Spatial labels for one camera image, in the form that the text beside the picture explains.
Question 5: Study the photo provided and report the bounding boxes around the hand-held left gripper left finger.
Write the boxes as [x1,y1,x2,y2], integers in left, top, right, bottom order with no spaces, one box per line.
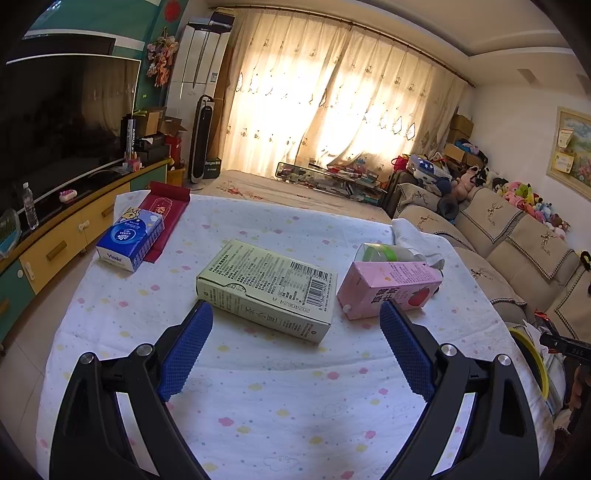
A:
[50,299,214,480]

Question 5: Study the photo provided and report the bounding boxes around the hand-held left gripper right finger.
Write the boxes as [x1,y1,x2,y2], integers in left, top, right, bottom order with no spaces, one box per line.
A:
[379,300,541,480]

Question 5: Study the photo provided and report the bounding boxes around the black bin with yellow rim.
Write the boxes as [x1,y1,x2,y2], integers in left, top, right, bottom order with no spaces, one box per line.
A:
[508,324,550,402]

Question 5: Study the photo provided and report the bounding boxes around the pink drink carton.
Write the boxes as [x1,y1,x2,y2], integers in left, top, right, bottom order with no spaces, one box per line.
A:
[337,259,444,320]

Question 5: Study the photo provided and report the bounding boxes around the pale green cardboard box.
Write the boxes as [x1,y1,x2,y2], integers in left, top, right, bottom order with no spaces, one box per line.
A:
[196,239,339,344]

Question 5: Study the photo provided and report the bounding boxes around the green-labelled plastic bottle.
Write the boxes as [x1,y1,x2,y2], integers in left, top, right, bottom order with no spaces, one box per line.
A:
[355,242,419,265]

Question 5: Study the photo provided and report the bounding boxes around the person's right hand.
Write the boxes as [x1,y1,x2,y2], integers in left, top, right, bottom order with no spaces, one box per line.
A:
[570,367,591,412]

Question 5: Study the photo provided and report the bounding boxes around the white spotted tablecloth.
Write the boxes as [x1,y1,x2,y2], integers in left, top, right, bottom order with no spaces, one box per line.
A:
[36,191,557,480]

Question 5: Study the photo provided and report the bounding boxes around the blue tissue pack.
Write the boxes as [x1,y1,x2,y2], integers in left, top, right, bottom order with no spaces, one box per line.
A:
[96,209,165,273]

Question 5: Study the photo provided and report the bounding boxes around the beige sofa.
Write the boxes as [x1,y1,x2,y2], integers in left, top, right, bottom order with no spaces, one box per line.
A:
[392,182,591,370]

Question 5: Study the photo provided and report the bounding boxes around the red envelope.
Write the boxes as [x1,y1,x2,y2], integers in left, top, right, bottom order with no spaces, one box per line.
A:
[139,181,192,263]

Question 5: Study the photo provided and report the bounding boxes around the grey round cushion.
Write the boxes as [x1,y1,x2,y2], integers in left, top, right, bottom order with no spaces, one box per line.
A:
[436,178,462,217]

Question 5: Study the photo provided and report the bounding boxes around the pile of plush toys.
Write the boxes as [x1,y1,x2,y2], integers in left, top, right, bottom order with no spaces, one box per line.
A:
[462,164,571,241]

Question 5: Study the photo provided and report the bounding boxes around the dark suitcase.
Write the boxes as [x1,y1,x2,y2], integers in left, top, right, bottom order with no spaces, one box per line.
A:
[385,172,416,217]

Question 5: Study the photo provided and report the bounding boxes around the teal and yellow TV cabinet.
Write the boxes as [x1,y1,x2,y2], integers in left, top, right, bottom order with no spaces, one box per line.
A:
[0,157,174,333]

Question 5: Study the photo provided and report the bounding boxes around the beige floral blanket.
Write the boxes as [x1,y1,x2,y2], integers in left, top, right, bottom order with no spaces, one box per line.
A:
[198,168,393,222]

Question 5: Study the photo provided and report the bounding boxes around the blue star patterned bag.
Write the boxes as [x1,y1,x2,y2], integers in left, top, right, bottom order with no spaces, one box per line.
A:
[409,154,451,181]

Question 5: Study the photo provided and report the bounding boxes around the glass coffee table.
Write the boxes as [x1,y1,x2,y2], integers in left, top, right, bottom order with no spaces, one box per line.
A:
[276,161,389,201]

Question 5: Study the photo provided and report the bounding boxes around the framed flower picture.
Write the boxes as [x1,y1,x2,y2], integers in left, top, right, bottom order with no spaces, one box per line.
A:
[546,106,591,201]

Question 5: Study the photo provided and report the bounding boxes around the red canister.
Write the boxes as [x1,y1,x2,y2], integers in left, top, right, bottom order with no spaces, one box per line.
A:
[166,136,183,171]

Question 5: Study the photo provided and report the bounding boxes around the open brown cardboard box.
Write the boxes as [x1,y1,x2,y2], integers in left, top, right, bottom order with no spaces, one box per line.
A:
[443,143,483,169]

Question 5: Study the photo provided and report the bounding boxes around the clear water bottle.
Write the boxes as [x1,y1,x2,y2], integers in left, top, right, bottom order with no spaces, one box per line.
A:
[22,182,40,230]

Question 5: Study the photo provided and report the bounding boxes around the black tower fan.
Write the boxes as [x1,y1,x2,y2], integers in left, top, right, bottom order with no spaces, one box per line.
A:
[189,95,215,185]

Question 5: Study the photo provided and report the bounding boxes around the clear plastic bag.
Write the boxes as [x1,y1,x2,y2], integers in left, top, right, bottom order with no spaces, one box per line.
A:
[0,208,23,259]

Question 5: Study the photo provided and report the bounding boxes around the tall black box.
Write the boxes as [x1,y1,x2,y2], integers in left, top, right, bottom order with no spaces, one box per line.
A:
[121,117,136,160]

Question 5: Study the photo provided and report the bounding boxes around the closed brown cardboard box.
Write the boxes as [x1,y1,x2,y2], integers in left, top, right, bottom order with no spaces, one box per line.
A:
[449,113,474,144]

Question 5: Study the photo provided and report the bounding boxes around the large curved television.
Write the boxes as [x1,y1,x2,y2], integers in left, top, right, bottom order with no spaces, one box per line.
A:
[0,58,141,208]

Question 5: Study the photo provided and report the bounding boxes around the cream embroidered curtain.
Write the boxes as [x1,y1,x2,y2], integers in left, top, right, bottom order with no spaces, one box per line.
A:
[217,7,467,185]

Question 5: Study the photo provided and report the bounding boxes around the white standing air conditioner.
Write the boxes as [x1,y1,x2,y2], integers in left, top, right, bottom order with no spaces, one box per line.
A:
[165,19,232,176]

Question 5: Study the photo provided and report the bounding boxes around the hanging artificial flowers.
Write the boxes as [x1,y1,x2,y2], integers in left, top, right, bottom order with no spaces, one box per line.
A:
[147,28,180,88]

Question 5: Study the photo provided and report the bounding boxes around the brown curtain rod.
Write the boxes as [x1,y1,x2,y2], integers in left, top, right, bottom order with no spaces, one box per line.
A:
[208,6,476,88]

